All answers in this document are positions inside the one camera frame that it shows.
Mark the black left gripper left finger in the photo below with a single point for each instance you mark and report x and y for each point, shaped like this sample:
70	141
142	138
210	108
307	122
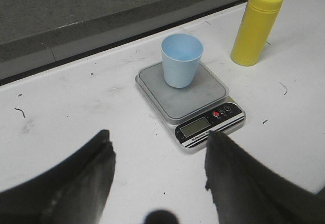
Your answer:
74	191

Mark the light blue plastic cup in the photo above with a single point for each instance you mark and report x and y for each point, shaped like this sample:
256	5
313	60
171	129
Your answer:
181	55

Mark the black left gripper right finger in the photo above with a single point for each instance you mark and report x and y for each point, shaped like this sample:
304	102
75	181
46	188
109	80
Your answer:
246	191

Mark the yellow squeeze bottle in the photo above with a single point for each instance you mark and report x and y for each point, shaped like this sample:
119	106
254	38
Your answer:
256	24

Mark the silver electronic kitchen scale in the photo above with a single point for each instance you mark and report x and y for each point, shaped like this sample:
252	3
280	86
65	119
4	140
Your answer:
191	113

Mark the grey stone counter ledge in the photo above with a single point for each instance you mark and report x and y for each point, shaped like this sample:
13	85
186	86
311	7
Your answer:
38	32

